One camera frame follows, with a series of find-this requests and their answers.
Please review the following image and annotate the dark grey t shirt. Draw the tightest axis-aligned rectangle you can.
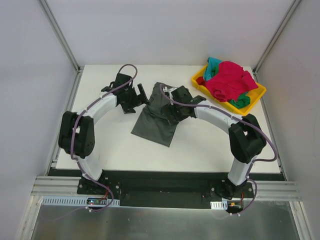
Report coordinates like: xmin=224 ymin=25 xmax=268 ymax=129
xmin=131 ymin=82 xmax=177 ymax=147

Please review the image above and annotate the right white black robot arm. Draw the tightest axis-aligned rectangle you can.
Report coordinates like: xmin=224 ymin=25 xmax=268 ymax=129
xmin=160 ymin=84 xmax=267 ymax=198

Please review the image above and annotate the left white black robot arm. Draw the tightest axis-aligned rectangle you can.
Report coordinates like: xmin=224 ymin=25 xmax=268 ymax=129
xmin=58 ymin=73 xmax=150 ymax=195

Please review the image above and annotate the red t shirt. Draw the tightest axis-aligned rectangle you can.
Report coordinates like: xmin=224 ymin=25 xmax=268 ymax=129
xmin=196 ymin=76 xmax=207 ymax=87

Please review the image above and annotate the teal t shirt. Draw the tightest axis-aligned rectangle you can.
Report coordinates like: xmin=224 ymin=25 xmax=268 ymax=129
xmin=203 ymin=57 xmax=222 ymax=81

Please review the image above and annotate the magenta t shirt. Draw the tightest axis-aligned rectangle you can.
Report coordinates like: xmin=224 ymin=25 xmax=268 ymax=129
xmin=205 ymin=61 xmax=258 ymax=102

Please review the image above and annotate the green t shirt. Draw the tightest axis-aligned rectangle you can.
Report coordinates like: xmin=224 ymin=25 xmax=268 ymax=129
xmin=228 ymin=92 xmax=251 ymax=109

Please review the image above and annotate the yellow plastic bin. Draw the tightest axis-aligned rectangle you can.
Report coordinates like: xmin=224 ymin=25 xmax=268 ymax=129
xmin=191 ymin=64 xmax=267 ymax=116

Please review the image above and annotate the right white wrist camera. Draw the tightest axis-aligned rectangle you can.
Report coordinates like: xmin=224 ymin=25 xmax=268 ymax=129
xmin=160 ymin=86 xmax=178 ymax=100

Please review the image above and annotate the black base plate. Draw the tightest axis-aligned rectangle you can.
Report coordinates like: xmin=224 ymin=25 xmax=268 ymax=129
xmin=47 ymin=167 xmax=287 ymax=210

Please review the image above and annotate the left aluminium frame post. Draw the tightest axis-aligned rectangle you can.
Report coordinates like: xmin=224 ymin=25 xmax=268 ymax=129
xmin=37 ymin=0 xmax=82 ymax=73

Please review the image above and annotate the aluminium frame post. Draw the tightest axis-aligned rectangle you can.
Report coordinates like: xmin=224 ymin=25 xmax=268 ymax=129
xmin=252 ymin=0 xmax=303 ymax=76
xmin=37 ymin=0 xmax=82 ymax=73

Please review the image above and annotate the right white cable duct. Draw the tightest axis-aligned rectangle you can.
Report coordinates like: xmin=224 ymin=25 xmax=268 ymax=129
xmin=210 ymin=200 xmax=228 ymax=211

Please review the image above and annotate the white cable duct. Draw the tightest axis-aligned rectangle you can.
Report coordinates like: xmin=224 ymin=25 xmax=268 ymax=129
xmin=42 ymin=196 xmax=120 ymax=208
xmin=210 ymin=200 xmax=228 ymax=211

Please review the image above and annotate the aluminium front rail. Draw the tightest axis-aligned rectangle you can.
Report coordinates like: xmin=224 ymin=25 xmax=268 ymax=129
xmin=31 ymin=176 xmax=302 ymax=202

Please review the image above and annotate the left white cable duct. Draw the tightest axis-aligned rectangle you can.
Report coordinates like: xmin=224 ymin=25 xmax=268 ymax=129
xmin=42 ymin=196 xmax=120 ymax=208

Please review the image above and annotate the right aluminium frame post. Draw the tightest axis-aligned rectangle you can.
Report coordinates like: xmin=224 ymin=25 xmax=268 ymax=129
xmin=252 ymin=0 xmax=303 ymax=76

